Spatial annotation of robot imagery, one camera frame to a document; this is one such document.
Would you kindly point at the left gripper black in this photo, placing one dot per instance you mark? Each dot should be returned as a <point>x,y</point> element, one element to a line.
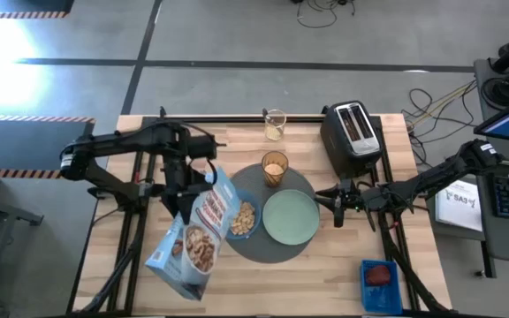
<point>181,190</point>

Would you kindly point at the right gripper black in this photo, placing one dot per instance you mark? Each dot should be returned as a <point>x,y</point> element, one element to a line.
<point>351,199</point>

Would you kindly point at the blue cinnamon cereal box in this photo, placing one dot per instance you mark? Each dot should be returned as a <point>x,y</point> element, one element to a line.
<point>201,247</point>

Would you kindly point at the silver metal spoon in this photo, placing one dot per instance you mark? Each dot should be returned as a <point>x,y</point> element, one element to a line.
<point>267,115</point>

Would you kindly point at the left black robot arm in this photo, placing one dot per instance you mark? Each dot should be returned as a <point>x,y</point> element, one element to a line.
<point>126,139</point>

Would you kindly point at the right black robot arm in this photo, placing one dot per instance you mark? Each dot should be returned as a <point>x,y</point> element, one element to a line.
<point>435,174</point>

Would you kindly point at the black two-slot toaster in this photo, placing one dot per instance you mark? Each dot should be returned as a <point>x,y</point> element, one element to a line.
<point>338,154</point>

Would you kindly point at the pale green plate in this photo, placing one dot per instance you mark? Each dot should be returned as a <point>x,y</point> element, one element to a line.
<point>290,217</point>

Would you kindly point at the amber faceted tumbler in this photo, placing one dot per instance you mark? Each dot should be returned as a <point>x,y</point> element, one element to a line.
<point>276,181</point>

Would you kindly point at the blue plastic bowl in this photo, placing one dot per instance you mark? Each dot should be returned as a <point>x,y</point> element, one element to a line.
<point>243,196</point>

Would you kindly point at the orange juice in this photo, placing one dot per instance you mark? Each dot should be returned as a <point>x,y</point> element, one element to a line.
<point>275,169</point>

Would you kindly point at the cinnamon cereal squares heap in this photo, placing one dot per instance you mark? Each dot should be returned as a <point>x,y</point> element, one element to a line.
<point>242,218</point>

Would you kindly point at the grey round woven placemat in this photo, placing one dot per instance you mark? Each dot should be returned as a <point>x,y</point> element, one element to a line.
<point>263,252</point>

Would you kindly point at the blue plastic basket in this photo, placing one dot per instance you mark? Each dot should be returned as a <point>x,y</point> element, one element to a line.
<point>382,300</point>

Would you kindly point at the white paper sign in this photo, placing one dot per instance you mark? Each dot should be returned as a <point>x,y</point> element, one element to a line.
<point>458,207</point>

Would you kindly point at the grey desk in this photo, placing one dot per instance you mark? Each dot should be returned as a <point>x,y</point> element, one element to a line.
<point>502,247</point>

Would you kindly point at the grey metal stand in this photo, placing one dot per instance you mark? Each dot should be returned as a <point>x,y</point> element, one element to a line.
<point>2,212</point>

